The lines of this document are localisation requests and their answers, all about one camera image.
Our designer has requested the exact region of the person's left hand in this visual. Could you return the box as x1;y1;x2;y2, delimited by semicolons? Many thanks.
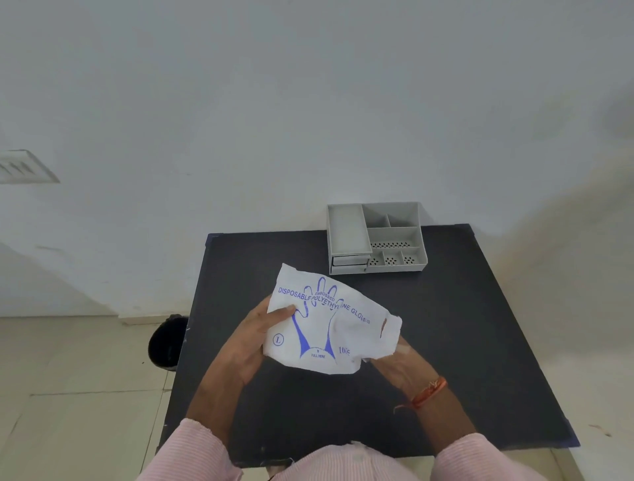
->
214;297;297;389

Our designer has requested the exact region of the person's right hand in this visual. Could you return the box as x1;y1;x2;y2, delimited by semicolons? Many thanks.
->
369;335;440;400

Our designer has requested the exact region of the white disposable glove packet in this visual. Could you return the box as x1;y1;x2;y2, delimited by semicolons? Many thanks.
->
262;263;403;375

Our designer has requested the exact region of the person's left forearm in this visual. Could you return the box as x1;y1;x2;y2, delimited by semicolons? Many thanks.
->
185;366;244;449

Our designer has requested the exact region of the person's right forearm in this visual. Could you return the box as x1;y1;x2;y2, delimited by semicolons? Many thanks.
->
412;383;479;457

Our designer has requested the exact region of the black waste bin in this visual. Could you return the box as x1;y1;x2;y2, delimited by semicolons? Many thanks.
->
149;314;190;373

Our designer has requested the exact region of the grey plastic compartment organizer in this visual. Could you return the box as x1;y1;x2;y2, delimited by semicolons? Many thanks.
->
326;202;428;276

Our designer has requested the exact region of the pink striped shirt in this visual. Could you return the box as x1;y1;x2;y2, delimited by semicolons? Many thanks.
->
136;418;551;481

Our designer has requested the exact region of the orange thread wrist bracelet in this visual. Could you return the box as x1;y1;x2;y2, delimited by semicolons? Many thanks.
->
393;377;448;415

